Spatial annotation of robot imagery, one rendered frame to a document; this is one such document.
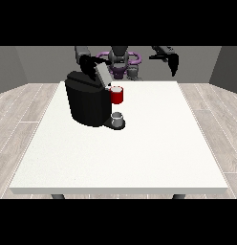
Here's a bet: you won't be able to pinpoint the small grey cup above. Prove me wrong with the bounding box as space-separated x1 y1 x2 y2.
111 111 125 127

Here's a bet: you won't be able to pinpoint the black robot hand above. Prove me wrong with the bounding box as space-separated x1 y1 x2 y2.
78 54 109 81
148 51 181 78

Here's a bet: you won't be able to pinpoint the black coffee machine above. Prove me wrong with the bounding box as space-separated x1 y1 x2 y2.
64 70 126 130

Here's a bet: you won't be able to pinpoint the small grey coffee pod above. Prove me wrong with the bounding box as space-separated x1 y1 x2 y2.
127 65 140 80

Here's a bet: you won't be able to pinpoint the red pod holder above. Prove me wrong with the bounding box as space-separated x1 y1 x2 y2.
109 85 124 105

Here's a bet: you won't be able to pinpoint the grey robot trunk purple rings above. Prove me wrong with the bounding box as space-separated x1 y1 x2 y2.
96 46 143 80

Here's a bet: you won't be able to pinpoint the pale grey machine lid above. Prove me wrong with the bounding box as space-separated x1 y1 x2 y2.
95 61 113 87

